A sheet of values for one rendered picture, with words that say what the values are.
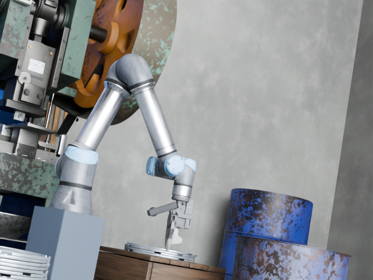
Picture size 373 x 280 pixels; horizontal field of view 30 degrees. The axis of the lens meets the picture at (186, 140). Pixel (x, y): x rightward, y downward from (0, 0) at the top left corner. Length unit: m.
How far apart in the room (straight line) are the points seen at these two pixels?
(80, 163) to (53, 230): 0.25
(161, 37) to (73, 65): 0.42
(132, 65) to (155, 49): 0.54
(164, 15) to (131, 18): 0.23
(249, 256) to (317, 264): 0.24
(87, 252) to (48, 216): 0.18
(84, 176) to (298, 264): 0.79
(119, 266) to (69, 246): 0.40
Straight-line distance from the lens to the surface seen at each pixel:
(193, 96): 5.10
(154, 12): 3.11
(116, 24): 3.41
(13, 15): 3.11
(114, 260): 2.77
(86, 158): 2.44
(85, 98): 3.40
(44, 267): 1.78
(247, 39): 5.48
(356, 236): 5.84
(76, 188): 2.43
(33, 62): 3.16
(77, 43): 3.21
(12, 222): 3.03
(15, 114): 3.18
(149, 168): 2.67
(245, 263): 2.48
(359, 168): 5.95
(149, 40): 3.08
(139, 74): 2.55
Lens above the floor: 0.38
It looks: 9 degrees up
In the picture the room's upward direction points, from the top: 10 degrees clockwise
